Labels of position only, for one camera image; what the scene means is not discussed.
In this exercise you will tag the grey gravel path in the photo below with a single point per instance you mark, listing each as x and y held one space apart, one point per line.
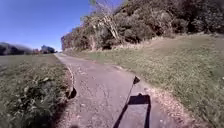
100 90

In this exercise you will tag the wood of dense trees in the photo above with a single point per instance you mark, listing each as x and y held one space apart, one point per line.
140 20

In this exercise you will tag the distant row of trees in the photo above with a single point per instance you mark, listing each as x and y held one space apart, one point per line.
13 49

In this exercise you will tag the grass field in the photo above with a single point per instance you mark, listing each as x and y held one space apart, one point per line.
30 86

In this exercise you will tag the grassy bank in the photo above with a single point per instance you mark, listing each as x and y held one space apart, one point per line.
180 63

